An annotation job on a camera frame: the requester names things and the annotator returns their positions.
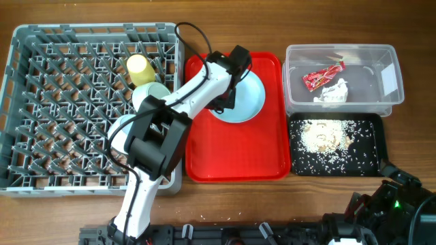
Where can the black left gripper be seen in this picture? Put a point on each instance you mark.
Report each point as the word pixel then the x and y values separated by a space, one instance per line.
pixel 229 103

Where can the clear plastic bin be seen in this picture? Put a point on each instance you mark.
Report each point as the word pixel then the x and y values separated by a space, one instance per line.
pixel 372 72

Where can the light blue plate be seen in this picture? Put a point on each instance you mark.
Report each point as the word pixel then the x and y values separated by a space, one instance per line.
pixel 249 101

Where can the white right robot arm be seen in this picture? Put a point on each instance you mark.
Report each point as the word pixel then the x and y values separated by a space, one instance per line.
pixel 400 211

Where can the red candy wrapper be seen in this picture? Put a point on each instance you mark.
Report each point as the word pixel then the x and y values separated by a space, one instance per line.
pixel 316 79

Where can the light blue bowl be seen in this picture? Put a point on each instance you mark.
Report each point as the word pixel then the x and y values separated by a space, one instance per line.
pixel 120 138

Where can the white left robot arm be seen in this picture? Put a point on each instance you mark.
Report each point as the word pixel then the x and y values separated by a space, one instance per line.
pixel 158 133

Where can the green bowl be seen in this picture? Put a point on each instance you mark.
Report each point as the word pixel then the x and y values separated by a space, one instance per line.
pixel 155 89

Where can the black tray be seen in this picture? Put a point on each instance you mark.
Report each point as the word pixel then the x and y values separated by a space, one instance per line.
pixel 340 163

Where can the white napkin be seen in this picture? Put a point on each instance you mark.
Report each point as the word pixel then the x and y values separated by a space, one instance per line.
pixel 334 94

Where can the yellow plastic cup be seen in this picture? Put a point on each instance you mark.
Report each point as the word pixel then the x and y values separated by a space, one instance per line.
pixel 140 70

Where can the red plastic tray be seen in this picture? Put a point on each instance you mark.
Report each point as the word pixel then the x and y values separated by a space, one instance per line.
pixel 255 150

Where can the grey dishwasher rack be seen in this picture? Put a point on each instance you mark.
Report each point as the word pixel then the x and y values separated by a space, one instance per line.
pixel 64 86

